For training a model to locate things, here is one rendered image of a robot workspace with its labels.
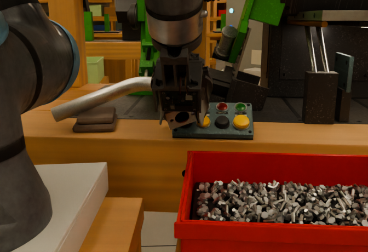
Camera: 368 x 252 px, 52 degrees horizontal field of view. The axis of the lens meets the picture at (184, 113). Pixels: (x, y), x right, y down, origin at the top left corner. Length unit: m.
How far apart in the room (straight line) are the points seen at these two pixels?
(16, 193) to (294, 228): 0.28
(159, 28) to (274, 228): 0.27
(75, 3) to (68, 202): 0.95
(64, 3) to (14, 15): 0.85
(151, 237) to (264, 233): 1.71
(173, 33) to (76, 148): 0.34
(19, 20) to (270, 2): 0.57
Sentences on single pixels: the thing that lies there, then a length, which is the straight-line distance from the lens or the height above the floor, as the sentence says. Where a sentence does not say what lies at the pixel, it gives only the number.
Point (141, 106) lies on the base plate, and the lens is 0.96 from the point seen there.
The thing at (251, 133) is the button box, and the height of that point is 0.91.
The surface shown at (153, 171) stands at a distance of 0.72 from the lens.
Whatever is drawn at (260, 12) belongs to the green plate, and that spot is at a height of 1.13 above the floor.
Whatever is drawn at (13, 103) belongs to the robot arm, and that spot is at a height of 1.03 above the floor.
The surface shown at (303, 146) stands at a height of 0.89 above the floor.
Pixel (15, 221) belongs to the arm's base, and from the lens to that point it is 0.42.
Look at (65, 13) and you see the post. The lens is 1.35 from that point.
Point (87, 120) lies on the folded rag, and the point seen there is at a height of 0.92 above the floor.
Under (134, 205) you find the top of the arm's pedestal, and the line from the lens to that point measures 0.57.
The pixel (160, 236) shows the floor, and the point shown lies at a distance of 2.09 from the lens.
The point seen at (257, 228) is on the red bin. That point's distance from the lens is 0.39.
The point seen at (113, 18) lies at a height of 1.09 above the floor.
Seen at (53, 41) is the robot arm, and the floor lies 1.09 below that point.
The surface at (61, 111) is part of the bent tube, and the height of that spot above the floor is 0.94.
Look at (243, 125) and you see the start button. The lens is 0.69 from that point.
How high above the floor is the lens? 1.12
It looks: 14 degrees down
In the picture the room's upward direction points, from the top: straight up
